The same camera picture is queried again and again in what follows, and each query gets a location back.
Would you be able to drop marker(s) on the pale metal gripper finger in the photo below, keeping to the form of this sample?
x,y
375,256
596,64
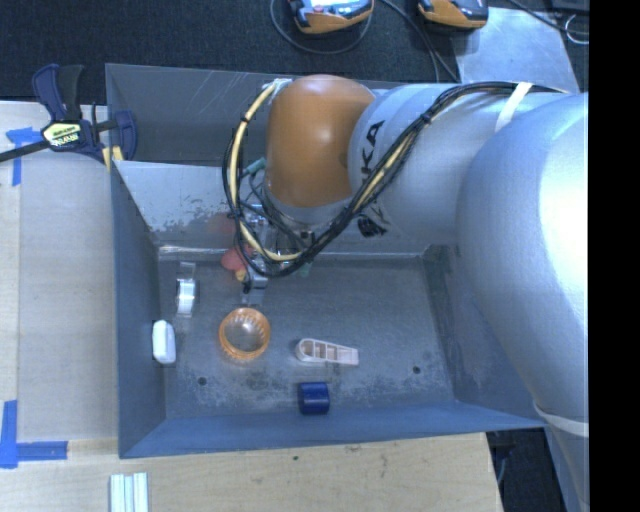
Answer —
x,y
246,291
257,297

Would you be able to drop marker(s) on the red and yellow toy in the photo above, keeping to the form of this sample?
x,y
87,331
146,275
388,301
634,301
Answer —
x,y
231,261

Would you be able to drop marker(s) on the clear orange plastic cup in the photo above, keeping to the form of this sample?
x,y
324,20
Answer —
x,y
225,345

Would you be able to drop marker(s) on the white rounded block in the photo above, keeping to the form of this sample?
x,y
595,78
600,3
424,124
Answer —
x,y
164,342

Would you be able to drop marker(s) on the cream plastic wedge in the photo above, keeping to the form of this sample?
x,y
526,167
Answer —
x,y
345,355

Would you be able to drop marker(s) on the grey metal bin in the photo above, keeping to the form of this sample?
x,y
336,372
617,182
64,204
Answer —
x,y
360,320

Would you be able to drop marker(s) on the dark blue cylinder block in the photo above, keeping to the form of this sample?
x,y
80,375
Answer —
x,y
314,399

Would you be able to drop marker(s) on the pale wood flat board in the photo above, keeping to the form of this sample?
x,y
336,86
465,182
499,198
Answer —
x,y
65,300

